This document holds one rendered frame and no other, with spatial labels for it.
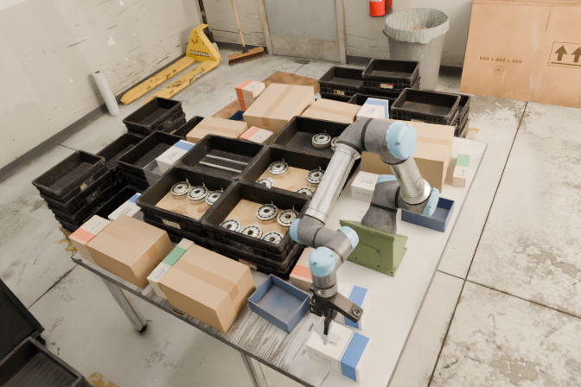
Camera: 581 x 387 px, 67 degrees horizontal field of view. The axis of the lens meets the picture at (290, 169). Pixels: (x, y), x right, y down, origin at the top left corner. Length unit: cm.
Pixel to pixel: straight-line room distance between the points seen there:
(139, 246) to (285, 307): 70
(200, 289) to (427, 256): 95
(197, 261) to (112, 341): 118
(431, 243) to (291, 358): 78
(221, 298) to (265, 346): 24
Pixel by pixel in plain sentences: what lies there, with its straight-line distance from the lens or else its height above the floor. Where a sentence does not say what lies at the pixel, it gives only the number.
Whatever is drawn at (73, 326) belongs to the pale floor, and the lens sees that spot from 314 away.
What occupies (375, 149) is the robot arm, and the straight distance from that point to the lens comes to 145.
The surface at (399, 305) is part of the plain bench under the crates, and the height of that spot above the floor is 70.
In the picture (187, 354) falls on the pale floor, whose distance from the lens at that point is 269.
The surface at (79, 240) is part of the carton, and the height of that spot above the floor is 85.
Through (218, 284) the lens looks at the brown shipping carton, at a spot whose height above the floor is 86.
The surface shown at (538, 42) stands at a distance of 435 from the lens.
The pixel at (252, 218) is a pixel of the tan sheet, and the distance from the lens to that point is 202.
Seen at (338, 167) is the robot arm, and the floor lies 130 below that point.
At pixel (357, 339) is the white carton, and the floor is 79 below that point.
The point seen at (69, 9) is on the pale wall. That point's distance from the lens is 506.
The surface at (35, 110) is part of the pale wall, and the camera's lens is 493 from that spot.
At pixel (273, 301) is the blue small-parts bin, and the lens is 185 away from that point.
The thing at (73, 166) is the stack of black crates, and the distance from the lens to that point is 352.
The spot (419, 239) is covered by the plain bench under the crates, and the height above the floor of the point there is 70.
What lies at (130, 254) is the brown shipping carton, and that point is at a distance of 204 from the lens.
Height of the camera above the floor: 220
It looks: 38 degrees down
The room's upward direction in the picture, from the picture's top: 10 degrees counter-clockwise
